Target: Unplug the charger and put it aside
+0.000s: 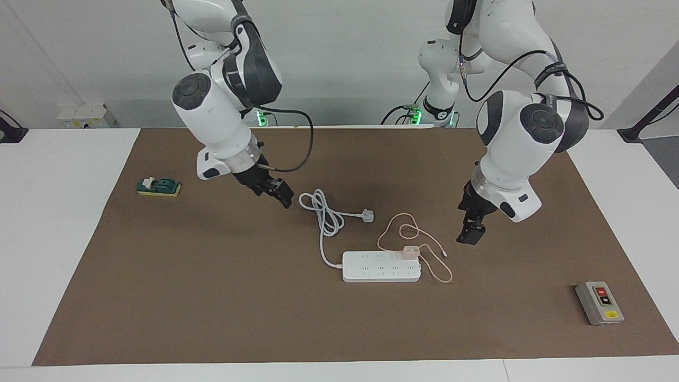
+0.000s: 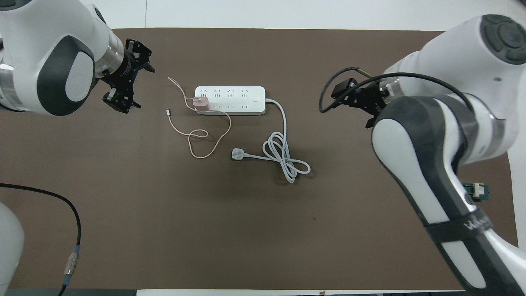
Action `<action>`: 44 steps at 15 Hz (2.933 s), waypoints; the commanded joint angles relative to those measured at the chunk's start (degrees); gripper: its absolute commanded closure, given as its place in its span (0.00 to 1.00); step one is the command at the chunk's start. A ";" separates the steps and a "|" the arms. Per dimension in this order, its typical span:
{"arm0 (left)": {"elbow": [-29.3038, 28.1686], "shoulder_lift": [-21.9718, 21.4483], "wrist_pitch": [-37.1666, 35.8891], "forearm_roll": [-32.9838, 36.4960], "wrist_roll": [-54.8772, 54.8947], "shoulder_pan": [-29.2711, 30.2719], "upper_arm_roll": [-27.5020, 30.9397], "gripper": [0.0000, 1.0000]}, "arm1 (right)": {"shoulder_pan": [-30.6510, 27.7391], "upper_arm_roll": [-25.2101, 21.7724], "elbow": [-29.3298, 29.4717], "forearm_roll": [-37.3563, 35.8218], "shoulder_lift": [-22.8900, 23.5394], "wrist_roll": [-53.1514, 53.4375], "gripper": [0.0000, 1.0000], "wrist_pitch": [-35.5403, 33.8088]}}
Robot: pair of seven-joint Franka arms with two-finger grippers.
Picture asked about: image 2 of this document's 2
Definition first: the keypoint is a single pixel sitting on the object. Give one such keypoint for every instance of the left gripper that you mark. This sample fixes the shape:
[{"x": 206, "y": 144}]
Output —
[{"x": 124, "y": 68}]

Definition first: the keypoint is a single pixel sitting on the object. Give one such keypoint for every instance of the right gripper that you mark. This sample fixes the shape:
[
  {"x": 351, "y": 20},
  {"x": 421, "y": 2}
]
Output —
[{"x": 372, "y": 96}]

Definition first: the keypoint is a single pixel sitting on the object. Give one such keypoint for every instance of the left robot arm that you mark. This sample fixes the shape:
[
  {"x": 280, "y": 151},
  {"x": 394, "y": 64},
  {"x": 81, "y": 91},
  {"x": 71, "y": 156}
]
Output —
[{"x": 45, "y": 37}]

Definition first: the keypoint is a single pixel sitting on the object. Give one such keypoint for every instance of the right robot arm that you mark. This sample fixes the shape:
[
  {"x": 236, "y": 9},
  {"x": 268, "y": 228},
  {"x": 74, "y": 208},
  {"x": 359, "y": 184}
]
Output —
[{"x": 435, "y": 135}]

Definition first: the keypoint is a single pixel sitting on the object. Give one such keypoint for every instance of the pink charger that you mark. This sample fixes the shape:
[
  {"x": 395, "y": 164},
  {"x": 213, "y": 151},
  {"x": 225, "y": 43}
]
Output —
[{"x": 201, "y": 103}]

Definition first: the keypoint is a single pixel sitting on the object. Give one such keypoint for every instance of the white power strip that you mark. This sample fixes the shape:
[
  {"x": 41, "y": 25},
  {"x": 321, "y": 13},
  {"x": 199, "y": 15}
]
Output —
[{"x": 234, "y": 98}]

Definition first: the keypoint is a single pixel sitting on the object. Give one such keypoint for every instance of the green circuit board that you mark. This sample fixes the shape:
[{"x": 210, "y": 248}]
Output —
[{"x": 478, "y": 191}]

